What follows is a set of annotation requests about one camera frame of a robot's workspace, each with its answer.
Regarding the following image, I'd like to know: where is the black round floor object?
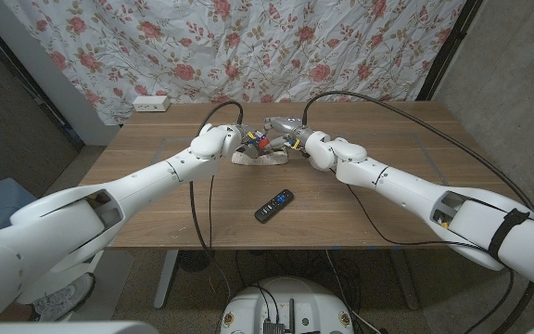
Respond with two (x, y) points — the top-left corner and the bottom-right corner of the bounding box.
(177, 249), (216, 273)

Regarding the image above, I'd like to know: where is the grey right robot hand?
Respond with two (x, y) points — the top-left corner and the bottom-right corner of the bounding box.
(262, 116), (317, 152)

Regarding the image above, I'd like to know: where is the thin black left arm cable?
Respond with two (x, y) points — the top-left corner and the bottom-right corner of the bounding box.
(207, 174), (216, 251)

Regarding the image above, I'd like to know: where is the white power strip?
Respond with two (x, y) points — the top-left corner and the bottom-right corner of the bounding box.
(132, 95), (172, 113)

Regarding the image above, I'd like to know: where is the black TV remote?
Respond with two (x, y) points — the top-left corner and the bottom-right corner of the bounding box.
(253, 188), (295, 224)

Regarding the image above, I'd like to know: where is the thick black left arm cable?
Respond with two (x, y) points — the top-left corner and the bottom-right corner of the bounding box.
(187, 100), (245, 302)

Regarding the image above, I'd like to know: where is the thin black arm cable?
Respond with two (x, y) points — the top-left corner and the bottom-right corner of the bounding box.
(345, 185), (490, 254)
(207, 174), (216, 251)

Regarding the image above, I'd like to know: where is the floral rose backdrop cloth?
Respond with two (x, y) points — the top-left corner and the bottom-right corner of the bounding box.
(2, 0), (467, 126)

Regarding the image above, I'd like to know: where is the cream floral pen bag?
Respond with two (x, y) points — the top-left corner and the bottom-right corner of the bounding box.
(231, 147), (290, 166)

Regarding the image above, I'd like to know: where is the black door frame edge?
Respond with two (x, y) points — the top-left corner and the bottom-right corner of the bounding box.
(0, 8), (85, 149)

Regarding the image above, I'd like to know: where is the white robot chest cover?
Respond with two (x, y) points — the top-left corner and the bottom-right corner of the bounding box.
(0, 320), (159, 334)

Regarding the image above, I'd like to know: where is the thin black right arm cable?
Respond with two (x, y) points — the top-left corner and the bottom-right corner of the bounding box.
(345, 185), (490, 254)

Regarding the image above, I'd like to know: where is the white floor cable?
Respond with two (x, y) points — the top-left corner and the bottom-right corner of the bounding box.
(324, 250), (382, 334)

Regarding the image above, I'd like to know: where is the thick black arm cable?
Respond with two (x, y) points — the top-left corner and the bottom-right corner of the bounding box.
(187, 100), (245, 302)
(301, 90), (534, 334)

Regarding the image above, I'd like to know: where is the white robot torso base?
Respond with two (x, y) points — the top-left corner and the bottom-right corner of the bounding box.
(220, 276), (354, 334)

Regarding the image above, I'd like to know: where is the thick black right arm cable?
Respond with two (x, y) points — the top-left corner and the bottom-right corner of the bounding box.
(301, 90), (534, 334)

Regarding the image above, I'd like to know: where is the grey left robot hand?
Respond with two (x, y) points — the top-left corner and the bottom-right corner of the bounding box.
(234, 122), (271, 159)

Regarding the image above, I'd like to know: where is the white table leg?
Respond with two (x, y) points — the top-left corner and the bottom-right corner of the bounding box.
(389, 248), (421, 311)
(153, 249), (180, 310)

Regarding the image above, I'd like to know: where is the black backdrop stand pole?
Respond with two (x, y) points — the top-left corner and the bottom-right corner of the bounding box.
(415, 0), (485, 102)

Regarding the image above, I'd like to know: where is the grey white sneaker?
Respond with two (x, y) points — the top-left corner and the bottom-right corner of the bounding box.
(30, 272), (96, 322)

